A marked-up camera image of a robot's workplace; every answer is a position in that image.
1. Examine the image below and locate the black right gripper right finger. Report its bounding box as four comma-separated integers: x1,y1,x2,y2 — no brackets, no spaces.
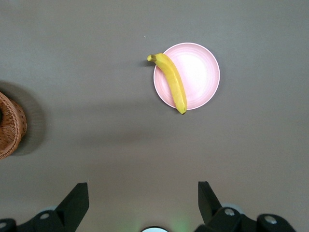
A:
194,181,297,232

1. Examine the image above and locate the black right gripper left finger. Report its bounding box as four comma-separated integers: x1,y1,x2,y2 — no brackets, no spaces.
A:
0,182,90,232

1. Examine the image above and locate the yellow banana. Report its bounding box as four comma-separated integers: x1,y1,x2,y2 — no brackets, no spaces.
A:
147,52,188,116

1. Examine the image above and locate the brown woven wicker basket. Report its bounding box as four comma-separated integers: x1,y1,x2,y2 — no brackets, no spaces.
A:
0,91,28,160

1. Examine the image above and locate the pink round plate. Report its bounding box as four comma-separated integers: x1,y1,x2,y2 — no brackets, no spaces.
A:
153,42,221,111

